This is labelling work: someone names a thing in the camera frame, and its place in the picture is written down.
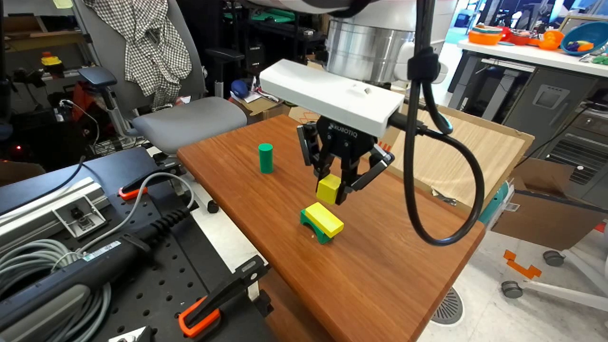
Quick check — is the black corrugated cable conduit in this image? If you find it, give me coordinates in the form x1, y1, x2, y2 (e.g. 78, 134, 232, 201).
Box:
0, 204, 196, 330

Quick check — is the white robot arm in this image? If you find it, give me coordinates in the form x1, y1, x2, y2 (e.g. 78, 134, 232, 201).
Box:
254, 0, 458, 202

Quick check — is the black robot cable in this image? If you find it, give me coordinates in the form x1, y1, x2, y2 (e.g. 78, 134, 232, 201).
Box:
386, 0, 486, 246

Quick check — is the grey cabinet desk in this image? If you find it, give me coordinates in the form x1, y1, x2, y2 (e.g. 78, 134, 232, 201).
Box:
448, 41, 608, 206

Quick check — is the patterned cloth on chair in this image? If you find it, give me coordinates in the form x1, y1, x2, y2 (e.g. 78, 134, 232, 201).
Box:
83, 0, 192, 102

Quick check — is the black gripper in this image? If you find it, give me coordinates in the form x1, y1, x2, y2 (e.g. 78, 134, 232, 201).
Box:
296, 117, 393, 202

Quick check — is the yellow rectangular block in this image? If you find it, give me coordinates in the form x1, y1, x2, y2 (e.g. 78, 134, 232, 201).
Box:
304, 202, 344, 239

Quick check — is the cardboard box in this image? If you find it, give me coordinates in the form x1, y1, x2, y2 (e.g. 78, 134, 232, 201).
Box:
287, 60, 538, 212

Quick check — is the aluminium rail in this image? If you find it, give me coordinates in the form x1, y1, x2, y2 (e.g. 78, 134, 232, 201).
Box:
0, 176, 108, 237

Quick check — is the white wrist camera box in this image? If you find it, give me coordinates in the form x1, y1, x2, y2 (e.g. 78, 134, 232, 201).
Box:
260, 58, 403, 136

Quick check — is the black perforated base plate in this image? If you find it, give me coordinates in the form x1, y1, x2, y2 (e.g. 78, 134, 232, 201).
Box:
0, 147, 275, 342

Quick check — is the green rectangular arch block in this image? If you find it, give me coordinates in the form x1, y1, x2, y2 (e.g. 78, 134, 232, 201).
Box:
298, 208, 332, 244

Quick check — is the grey coiled cable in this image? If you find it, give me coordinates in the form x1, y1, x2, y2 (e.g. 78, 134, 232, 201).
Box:
0, 170, 197, 342

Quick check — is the orange black clamp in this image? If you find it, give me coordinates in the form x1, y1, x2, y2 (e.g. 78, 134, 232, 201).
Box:
177, 254, 268, 339
118, 178, 158, 201

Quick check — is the wooden table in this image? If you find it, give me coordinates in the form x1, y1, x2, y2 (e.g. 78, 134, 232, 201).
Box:
178, 115, 484, 342

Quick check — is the grey office chair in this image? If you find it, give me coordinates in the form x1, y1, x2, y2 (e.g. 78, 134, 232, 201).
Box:
74, 0, 247, 153

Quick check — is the green cylinder block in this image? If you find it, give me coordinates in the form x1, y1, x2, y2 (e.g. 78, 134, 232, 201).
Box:
258, 142, 273, 174

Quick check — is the small yellow cube block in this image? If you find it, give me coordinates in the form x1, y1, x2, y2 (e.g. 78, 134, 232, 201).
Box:
315, 174, 342, 202

